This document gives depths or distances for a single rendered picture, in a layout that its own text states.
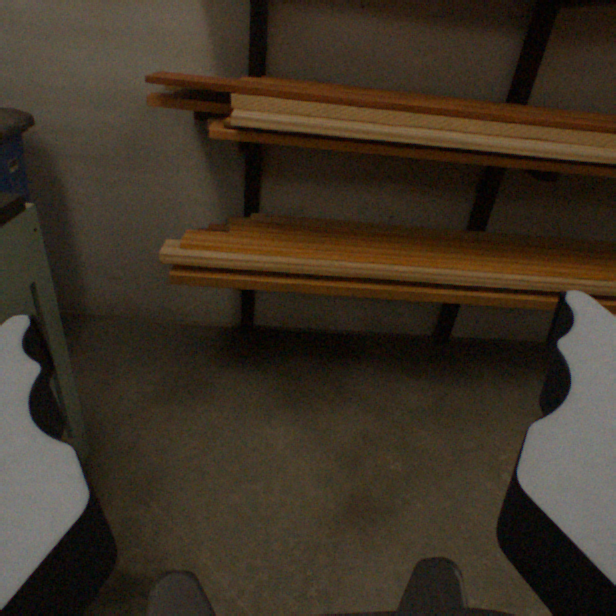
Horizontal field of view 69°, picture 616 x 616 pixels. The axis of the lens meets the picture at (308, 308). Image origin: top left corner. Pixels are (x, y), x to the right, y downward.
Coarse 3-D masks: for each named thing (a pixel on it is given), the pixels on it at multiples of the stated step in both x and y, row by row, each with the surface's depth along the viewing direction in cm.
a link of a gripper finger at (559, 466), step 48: (576, 336) 9; (576, 384) 8; (528, 432) 7; (576, 432) 7; (528, 480) 6; (576, 480) 6; (528, 528) 6; (576, 528) 6; (528, 576) 7; (576, 576) 6
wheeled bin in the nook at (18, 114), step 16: (0, 112) 149; (16, 112) 155; (0, 128) 140; (16, 128) 148; (0, 144) 147; (16, 144) 157; (0, 160) 148; (16, 160) 159; (0, 176) 149; (16, 176) 160; (16, 192) 161
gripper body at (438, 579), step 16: (432, 560) 5; (448, 560) 5; (160, 576) 5; (176, 576) 5; (192, 576) 5; (416, 576) 5; (432, 576) 5; (448, 576) 5; (160, 592) 5; (176, 592) 5; (192, 592) 5; (416, 592) 5; (432, 592) 5; (448, 592) 5; (464, 592) 5; (160, 608) 5; (176, 608) 5; (192, 608) 5; (208, 608) 5; (400, 608) 5; (416, 608) 5; (432, 608) 5; (448, 608) 5; (464, 608) 5; (480, 608) 5
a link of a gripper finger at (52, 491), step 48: (0, 336) 10; (0, 384) 8; (48, 384) 9; (0, 432) 7; (48, 432) 9; (0, 480) 7; (48, 480) 7; (0, 528) 6; (48, 528) 6; (96, 528) 6; (0, 576) 5; (48, 576) 6; (96, 576) 7
